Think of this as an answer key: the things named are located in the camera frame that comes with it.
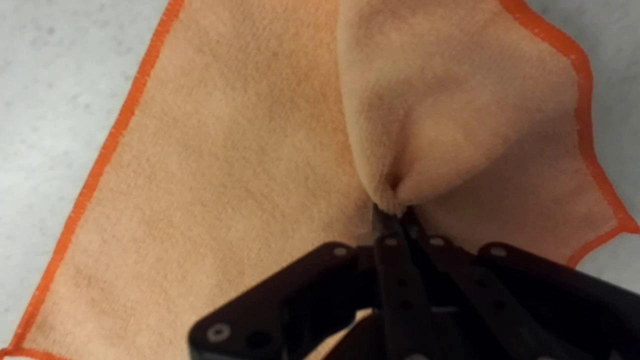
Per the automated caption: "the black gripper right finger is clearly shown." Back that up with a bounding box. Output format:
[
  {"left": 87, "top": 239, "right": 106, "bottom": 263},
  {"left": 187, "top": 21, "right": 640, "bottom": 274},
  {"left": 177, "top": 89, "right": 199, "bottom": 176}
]
[{"left": 402, "top": 205, "right": 640, "bottom": 360}]

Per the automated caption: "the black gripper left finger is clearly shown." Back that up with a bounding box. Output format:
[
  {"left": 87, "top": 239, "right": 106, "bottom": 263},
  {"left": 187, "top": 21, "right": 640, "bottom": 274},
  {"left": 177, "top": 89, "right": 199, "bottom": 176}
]
[{"left": 189, "top": 202, "right": 439, "bottom": 360}]

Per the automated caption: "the peach towel with orange edge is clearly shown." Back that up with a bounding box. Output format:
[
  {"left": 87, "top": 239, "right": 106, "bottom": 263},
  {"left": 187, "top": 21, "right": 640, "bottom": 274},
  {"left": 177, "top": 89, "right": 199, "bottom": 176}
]
[{"left": 0, "top": 0, "right": 640, "bottom": 360}]

